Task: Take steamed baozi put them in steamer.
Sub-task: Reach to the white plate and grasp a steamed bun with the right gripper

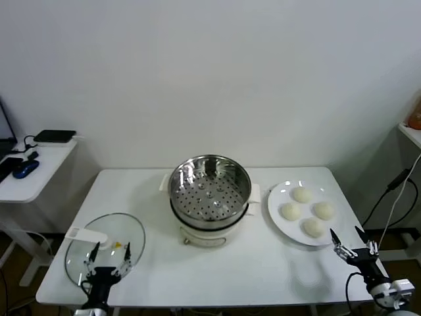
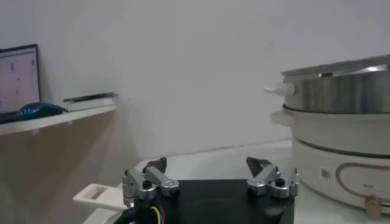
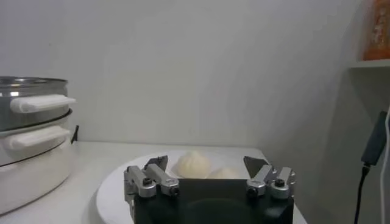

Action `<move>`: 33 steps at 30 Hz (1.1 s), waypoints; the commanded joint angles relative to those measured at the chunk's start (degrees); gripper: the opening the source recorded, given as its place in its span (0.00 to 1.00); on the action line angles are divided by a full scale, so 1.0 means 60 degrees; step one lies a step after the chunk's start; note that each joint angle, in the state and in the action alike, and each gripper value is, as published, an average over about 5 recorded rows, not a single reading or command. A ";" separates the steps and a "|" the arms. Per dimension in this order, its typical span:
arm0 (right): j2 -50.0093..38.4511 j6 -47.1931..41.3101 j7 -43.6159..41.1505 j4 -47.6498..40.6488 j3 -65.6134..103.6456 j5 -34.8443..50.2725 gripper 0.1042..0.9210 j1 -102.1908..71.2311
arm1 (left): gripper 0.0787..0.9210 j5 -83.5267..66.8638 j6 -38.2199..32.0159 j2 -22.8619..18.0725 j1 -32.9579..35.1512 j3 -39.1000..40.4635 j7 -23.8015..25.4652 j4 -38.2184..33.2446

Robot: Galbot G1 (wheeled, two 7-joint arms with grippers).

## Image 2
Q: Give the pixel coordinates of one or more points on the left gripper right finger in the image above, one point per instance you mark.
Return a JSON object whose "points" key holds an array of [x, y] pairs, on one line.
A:
{"points": [[265, 176]]}

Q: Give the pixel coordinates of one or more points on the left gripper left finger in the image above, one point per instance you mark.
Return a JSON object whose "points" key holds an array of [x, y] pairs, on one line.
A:
{"points": [[147, 184]]}

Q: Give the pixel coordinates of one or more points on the blue computer mouse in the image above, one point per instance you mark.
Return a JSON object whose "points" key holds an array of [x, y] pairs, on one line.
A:
{"points": [[39, 110]]}

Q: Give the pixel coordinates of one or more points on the perforated steel steamer basket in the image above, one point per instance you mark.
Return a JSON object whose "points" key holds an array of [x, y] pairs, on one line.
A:
{"points": [[335, 91]]}

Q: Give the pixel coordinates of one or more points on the white electric cooker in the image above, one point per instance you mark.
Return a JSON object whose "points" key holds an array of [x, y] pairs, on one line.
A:
{"points": [[335, 134]]}

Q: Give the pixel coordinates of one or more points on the black flat device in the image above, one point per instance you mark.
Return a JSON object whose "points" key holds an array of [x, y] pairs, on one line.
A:
{"points": [[91, 96]]}

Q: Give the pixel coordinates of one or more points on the white side table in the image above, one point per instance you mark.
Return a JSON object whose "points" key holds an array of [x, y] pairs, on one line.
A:
{"points": [[61, 120]]}

